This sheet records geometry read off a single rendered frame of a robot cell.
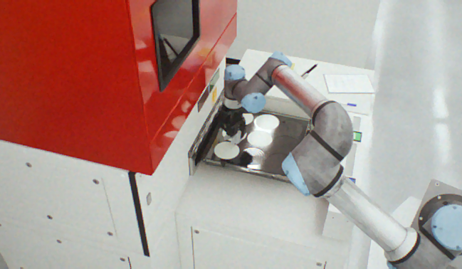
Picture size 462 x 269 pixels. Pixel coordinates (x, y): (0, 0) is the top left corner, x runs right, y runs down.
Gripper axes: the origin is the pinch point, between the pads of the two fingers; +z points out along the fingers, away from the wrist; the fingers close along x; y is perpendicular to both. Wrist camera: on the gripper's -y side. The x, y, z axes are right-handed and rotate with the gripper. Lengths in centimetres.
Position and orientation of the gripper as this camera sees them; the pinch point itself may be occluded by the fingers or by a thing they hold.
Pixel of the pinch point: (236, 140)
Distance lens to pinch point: 181.9
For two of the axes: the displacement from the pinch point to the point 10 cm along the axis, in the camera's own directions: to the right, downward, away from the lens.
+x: 7.2, 4.7, -5.1
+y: -6.9, 4.7, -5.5
